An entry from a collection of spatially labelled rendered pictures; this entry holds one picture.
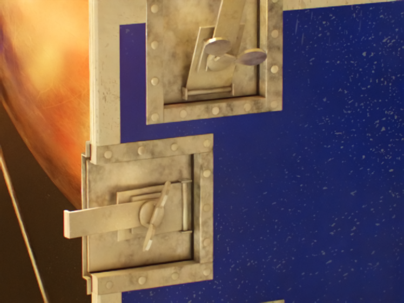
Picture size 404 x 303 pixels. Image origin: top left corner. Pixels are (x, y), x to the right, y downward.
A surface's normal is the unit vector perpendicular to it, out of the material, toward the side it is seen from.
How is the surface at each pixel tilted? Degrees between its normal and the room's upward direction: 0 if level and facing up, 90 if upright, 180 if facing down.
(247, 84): 90
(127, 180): 90
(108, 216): 90
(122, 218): 90
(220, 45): 137
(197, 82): 115
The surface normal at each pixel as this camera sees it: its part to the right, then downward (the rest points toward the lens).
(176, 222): 0.55, 0.19
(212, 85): 0.40, 0.59
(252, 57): 0.15, 0.87
